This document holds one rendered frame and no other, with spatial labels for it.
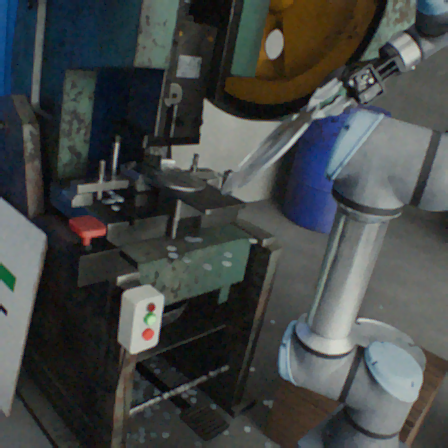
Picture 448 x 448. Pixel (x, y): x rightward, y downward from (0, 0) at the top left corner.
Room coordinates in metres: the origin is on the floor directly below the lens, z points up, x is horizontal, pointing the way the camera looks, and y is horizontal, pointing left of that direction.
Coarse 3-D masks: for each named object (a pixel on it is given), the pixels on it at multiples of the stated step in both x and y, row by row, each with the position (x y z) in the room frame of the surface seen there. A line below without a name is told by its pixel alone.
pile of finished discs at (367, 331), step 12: (360, 324) 1.33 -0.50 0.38; (372, 324) 1.33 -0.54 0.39; (384, 324) 1.34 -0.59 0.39; (360, 336) 1.24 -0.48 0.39; (372, 336) 1.25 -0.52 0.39; (384, 336) 1.27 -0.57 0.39; (396, 336) 1.28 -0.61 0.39; (408, 348) 1.23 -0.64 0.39; (420, 348) 1.23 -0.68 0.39; (420, 360) 1.17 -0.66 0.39
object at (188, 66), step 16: (192, 16) 1.25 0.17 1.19; (192, 32) 1.20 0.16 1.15; (208, 32) 1.24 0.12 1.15; (192, 48) 1.21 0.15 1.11; (208, 48) 1.24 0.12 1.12; (176, 64) 1.17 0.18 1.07; (192, 64) 1.21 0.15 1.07; (208, 64) 1.25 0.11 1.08; (176, 80) 1.18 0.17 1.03; (192, 80) 1.22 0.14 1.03; (144, 96) 1.19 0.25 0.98; (176, 96) 1.16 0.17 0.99; (192, 96) 1.23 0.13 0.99; (128, 112) 1.23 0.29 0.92; (144, 112) 1.18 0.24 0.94; (160, 112) 1.15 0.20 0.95; (176, 112) 1.15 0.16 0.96; (192, 112) 1.19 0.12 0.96; (144, 128) 1.18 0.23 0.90; (160, 128) 1.16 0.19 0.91; (176, 128) 1.16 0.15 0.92; (192, 128) 1.20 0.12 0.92
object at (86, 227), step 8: (88, 216) 0.89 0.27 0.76; (72, 224) 0.84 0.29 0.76; (80, 224) 0.85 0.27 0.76; (88, 224) 0.85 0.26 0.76; (96, 224) 0.86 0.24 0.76; (80, 232) 0.82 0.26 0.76; (88, 232) 0.83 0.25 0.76; (96, 232) 0.84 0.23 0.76; (104, 232) 0.85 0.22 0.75; (88, 240) 0.86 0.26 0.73
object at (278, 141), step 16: (304, 112) 1.11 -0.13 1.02; (288, 128) 1.06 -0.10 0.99; (304, 128) 0.94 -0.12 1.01; (272, 144) 1.04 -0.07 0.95; (288, 144) 0.92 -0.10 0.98; (256, 160) 1.02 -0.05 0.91; (272, 160) 0.91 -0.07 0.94; (240, 176) 1.04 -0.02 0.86; (256, 176) 0.92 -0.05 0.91; (224, 192) 1.03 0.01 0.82
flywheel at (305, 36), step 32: (288, 0) 1.48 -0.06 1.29; (320, 0) 1.43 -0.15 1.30; (352, 0) 1.36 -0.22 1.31; (384, 0) 1.29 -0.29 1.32; (288, 32) 1.48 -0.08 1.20; (320, 32) 1.41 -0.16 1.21; (352, 32) 1.31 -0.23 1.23; (288, 64) 1.47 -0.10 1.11; (320, 64) 1.35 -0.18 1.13; (256, 96) 1.49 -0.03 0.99; (288, 96) 1.41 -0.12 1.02
